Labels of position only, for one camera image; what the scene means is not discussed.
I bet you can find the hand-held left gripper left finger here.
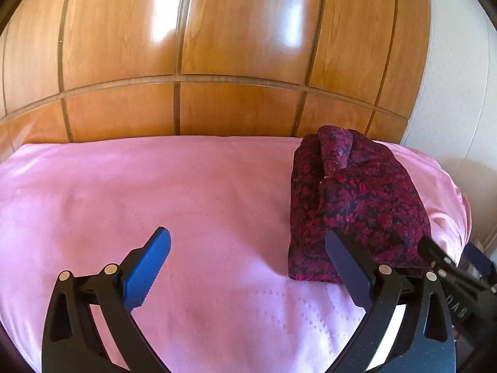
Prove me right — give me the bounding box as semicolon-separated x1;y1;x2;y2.
41;226;172;373

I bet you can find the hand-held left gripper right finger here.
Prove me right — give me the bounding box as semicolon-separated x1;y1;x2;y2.
325;227;456;373

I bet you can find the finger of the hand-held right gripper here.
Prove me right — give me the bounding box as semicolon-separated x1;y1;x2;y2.
417;235;463;281
463;242;496;279

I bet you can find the dark red patterned knit garment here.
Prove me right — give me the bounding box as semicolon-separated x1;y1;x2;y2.
287;125;432;284

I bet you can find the pink quilted bedspread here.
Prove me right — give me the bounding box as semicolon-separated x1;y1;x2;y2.
0;135;473;373

